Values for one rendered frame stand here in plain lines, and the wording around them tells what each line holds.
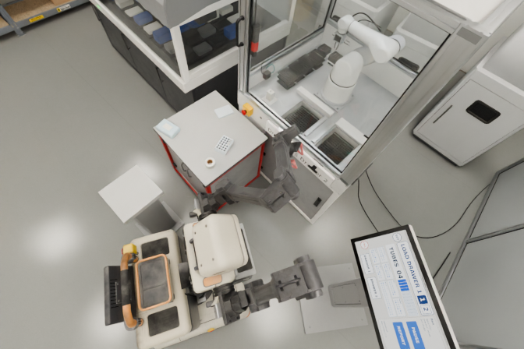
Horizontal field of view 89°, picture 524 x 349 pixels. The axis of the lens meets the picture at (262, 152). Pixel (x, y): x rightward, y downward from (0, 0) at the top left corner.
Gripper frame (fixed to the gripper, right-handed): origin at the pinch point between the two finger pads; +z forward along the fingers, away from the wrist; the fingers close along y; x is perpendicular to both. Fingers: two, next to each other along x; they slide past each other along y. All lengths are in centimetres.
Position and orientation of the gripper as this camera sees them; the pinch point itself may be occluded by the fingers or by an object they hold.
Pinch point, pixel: (299, 160)
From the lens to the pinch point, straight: 144.3
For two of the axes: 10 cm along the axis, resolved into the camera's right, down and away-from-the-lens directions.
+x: -6.9, 1.1, 7.2
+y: 4.3, -7.4, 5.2
